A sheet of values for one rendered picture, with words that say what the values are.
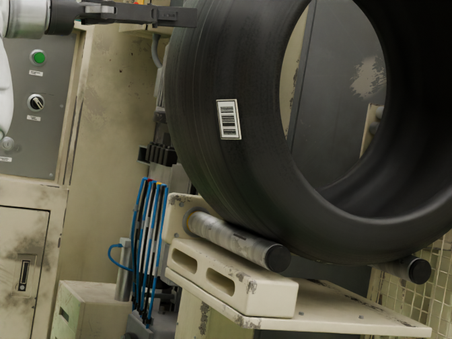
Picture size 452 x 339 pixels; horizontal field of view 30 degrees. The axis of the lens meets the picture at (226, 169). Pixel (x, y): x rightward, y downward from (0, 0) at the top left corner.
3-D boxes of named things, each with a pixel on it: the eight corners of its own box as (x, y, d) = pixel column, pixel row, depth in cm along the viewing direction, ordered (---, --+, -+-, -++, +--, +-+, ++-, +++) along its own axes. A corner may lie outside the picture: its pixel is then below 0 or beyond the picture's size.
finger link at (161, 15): (144, 9, 129) (151, 8, 126) (175, 11, 131) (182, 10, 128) (144, 19, 129) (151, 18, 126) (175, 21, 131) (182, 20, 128)
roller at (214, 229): (196, 237, 165) (180, 222, 163) (210, 220, 166) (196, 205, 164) (279, 279, 133) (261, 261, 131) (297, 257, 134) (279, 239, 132)
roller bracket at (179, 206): (159, 241, 164) (167, 191, 164) (332, 257, 181) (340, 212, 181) (165, 244, 161) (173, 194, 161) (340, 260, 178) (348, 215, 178)
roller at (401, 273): (305, 237, 175) (317, 220, 176) (320, 249, 177) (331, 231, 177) (406, 276, 143) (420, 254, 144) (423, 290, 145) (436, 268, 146)
